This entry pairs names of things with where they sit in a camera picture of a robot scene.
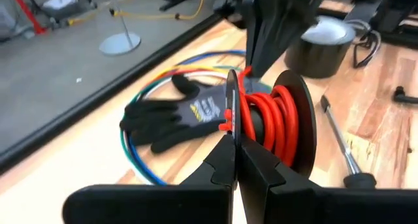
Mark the red pole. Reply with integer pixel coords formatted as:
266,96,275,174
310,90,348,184
7,0,47,36

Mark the thin black cable coil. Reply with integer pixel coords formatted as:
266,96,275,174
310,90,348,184
351,19,383,69

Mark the grey floor box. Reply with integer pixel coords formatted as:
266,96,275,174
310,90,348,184
41,0,98,22

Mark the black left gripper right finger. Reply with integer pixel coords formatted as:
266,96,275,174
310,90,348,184
238,135,418,224

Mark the grey duct tape roll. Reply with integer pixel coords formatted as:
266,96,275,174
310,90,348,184
283,15,357,80

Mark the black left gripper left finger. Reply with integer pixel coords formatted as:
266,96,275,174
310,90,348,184
61,134,238,224

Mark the round grey floor stand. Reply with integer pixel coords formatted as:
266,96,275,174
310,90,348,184
98,0,142,57

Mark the coloured wire bundle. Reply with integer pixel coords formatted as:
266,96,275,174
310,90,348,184
123,49,247,187

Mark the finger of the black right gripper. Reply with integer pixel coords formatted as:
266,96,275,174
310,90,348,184
253,1,323,79
245,1,263,77

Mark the blue black handled screwdriver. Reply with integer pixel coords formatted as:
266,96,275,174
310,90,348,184
319,94,378,190

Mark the green wire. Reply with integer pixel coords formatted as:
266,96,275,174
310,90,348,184
119,65,243,159

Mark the thin yellow extension cord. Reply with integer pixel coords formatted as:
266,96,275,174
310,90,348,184
66,0,207,26

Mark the yellow wire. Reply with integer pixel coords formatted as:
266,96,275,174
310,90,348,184
155,65,243,82

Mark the thin red wire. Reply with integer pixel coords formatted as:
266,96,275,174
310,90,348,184
143,69,231,88

